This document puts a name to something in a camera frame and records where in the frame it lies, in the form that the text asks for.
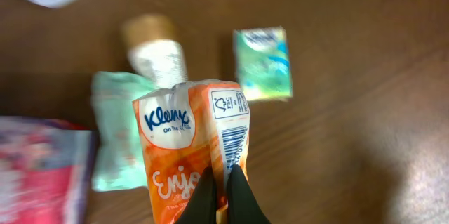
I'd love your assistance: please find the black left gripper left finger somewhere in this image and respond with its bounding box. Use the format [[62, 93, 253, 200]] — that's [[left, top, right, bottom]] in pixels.
[[175, 167, 217, 224]]

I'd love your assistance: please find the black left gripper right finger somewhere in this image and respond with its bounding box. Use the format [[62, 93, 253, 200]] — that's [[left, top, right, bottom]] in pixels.
[[227, 164, 270, 224]]

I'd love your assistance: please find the orange Kleenex tissue pack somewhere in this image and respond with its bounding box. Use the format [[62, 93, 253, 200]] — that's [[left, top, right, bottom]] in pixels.
[[133, 79, 250, 223]]

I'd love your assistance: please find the mint green wipes pack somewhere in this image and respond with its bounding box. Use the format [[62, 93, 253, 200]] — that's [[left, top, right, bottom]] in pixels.
[[91, 71, 155, 192]]

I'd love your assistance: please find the green Kleenex tissue pack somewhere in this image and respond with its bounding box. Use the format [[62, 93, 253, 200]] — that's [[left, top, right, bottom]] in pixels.
[[233, 27, 293, 101]]

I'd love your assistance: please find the red purple pad pack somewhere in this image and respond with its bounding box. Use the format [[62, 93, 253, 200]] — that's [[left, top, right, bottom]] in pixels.
[[1, 116, 95, 224]]

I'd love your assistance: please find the white tube gold cap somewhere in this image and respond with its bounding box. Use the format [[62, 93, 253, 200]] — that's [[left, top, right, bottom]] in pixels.
[[121, 14, 188, 88]]

